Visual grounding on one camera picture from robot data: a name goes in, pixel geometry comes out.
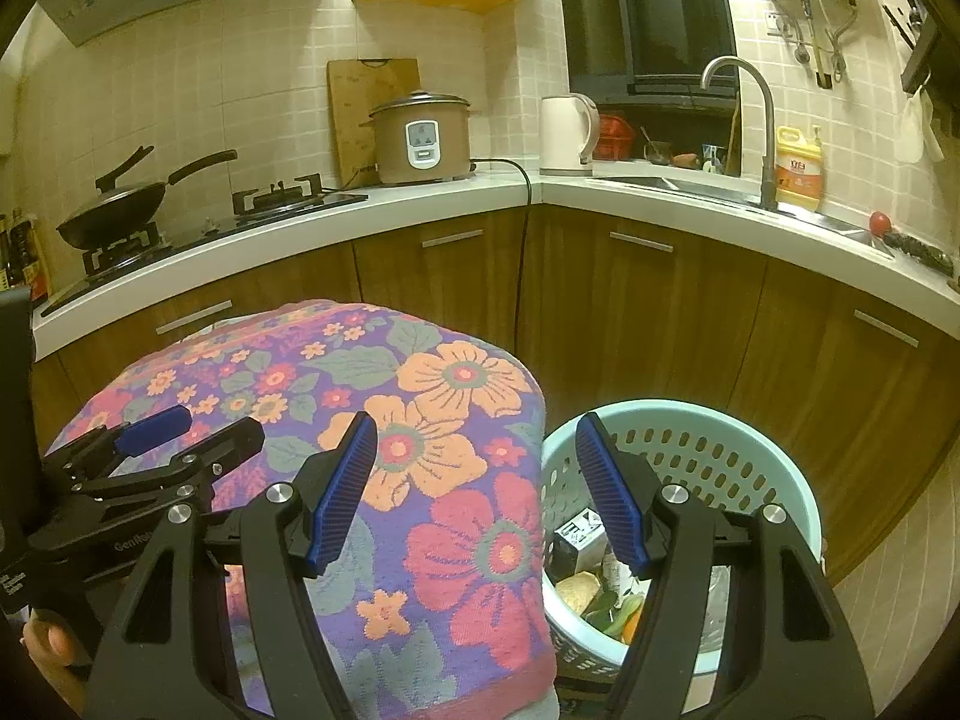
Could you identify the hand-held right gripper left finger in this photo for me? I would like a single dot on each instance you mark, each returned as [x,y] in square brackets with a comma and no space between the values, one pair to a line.
[345,495]

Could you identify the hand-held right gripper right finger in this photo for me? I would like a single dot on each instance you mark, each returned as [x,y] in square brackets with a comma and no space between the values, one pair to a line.
[607,495]

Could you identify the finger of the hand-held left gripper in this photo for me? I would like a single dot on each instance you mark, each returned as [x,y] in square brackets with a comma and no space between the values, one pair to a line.
[154,427]
[225,446]

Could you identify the light blue plastic basket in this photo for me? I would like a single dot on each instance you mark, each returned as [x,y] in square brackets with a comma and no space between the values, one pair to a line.
[720,450]

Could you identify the person's left hand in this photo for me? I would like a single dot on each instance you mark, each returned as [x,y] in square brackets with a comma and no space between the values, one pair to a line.
[52,645]

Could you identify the dark carton box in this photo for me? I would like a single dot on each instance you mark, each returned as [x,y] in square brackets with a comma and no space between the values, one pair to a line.
[574,540]

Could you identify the green vegetable scrap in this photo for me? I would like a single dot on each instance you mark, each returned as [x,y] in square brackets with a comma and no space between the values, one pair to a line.
[611,611]

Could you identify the purple floral cloth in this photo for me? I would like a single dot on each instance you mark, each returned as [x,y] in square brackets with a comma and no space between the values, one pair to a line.
[420,405]

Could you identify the orange peel piece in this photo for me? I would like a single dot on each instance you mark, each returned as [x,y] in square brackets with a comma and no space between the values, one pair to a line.
[634,626]

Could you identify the dark sauce bottles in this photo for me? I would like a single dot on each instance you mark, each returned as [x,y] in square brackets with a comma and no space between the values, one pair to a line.
[22,255]

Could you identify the wooden kitchen cabinet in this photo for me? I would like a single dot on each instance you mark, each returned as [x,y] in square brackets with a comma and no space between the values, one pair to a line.
[660,300]

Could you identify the black wok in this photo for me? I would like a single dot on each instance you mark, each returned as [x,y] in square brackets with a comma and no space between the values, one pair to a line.
[112,217]

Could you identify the black gas stove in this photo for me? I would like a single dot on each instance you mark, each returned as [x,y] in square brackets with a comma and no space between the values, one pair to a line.
[285,199]

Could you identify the steel kitchen sink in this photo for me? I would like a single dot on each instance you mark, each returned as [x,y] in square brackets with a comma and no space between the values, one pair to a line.
[675,184]

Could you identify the small dark bowl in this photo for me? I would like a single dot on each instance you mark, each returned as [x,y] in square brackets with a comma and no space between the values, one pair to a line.
[658,153]

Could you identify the small red basket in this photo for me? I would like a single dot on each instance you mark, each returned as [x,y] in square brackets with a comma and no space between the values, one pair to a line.
[616,136]

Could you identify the brown rice cooker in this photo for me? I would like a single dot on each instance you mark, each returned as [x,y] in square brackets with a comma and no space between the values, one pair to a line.
[420,142]

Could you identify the white electric kettle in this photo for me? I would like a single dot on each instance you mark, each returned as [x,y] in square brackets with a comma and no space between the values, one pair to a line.
[566,135]

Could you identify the wooden cutting board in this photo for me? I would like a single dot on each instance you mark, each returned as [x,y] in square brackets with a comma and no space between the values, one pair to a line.
[360,105]

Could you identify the wooden stick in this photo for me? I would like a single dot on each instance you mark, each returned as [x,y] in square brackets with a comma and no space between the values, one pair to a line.
[734,142]

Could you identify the yellow detergent bottle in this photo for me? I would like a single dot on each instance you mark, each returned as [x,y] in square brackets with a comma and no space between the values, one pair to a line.
[799,172]

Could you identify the red tomato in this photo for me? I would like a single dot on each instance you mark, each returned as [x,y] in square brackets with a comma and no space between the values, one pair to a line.
[880,223]

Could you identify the metal sink faucet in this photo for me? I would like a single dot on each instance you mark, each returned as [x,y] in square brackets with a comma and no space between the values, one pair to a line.
[766,135]

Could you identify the dark green cucumber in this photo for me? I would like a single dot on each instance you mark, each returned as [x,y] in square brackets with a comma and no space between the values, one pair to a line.
[919,249]

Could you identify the white hanging cloth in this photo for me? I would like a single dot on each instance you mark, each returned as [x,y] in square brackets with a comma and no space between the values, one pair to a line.
[919,127]

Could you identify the dark kitchen window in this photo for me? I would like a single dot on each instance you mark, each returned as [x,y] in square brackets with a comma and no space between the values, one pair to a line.
[660,15]

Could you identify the white wall socket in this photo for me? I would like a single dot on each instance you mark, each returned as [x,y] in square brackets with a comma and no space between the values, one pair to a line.
[773,22]

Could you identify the dark wall shelf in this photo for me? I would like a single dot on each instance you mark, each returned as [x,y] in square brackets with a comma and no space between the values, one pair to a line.
[922,52]

